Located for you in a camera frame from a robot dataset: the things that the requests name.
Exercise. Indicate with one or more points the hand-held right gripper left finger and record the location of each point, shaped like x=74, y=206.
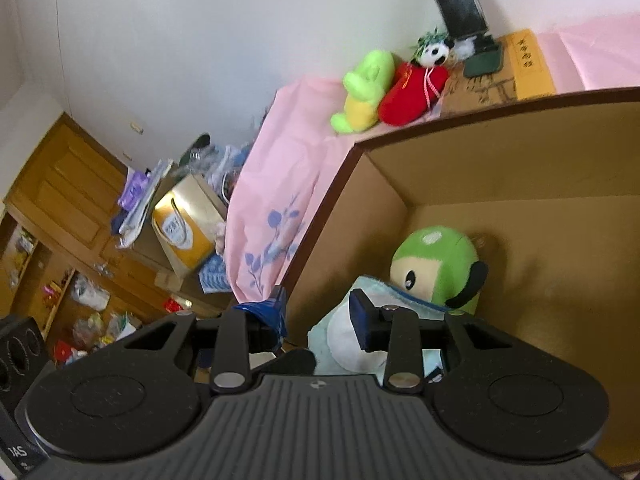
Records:
x=272, y=312

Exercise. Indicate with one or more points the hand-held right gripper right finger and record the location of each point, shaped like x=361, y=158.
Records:
x=360, y=320

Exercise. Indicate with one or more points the brown cardboard box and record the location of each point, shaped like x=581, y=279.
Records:
x=550, y=260

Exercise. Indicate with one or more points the blue white printed packet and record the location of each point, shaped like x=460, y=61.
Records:
x=215, y=275

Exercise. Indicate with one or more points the white plastic bag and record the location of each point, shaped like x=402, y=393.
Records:
x=92, y=292

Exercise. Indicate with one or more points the yellow white paper gift bag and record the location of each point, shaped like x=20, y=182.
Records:
x=187, y=230

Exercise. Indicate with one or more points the pink floral bedsheet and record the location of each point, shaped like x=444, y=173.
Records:
x=290, y=160

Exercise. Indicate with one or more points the clear plastic bags pile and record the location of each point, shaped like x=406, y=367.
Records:
x=220, y=160

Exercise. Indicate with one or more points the stack of papers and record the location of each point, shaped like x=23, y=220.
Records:
x=145, y=205

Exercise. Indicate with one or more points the wooden cabinet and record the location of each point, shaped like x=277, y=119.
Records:
x=75, y=200

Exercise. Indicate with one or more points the purple packet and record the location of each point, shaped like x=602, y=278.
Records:
x=132, y=190

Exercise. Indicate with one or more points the red panda plush toy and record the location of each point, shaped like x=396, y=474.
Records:
x=412, y=92

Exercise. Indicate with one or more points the green yellow frog plush toy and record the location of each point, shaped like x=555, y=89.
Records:
x=367, y=85

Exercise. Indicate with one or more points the dark green phone stand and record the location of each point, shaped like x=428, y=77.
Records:
x=482, y=60

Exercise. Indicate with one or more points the white fluffy pompom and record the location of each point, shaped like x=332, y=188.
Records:
x=464, y=46

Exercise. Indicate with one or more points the yellow brown printed box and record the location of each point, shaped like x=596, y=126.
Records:
x=530, y=65

